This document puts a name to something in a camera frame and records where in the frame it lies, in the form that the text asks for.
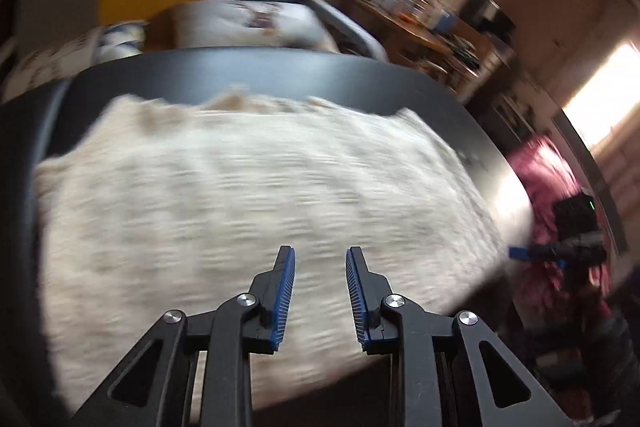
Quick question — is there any wooden side table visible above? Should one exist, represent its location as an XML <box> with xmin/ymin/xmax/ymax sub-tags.
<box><xmin>345</xmin><ymin>0</ymin><xmax>501</xmax><ymax>72</ymax></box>

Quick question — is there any white low shelf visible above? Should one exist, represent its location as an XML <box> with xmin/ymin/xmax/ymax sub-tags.
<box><xmin>492</xmin><ymin>92</ymin><xmax>531</xmax><ymax>142</ymax></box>

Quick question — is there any cream knit sweater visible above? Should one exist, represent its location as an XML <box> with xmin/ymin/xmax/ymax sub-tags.
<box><xmin>34</xmin><ymin>89</ymin><xmax>516</xmax><ymax>413</ymax></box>

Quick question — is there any black television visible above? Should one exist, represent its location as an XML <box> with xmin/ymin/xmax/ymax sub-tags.
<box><xmin>460</xmin><ymin>0</ymin><xmax>516</xmax><ymax>42</ymax></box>

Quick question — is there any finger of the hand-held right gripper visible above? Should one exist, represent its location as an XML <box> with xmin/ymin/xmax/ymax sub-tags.
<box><xmin>508</xmin><ymin>245</ymin><xmax>557</xmax><ymax>264</ymax></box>

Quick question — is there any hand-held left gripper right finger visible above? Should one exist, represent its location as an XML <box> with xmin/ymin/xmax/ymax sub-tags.
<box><xmin>345</xmin><ymin>246</ymin><xmax>573</xmax><ymax>427</ymax></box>

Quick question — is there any deer print pillow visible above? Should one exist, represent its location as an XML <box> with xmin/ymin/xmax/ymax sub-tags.
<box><xmin>150</xmin><ymin>1</ymin><xmax>341</xmax><ymax>54</ymax></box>

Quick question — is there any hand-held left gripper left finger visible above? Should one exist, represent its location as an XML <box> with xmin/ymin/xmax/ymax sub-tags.
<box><xmin>75</xmin><ymin>245</ymin><xmax>297</xmax><ymax>427</ymax></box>

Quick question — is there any dark framed window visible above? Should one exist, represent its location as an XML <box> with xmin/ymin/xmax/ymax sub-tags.
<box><xmin>565</xmin><ymin>42</ymin><xmax>640</xmax><ymax>148</ymax></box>

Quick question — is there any triangle pattern pillow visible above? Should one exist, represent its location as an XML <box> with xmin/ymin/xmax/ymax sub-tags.
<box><xmin>0</xmin><ymin>21</ymin><xmax>148</xmax><ymax>102</ymax></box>

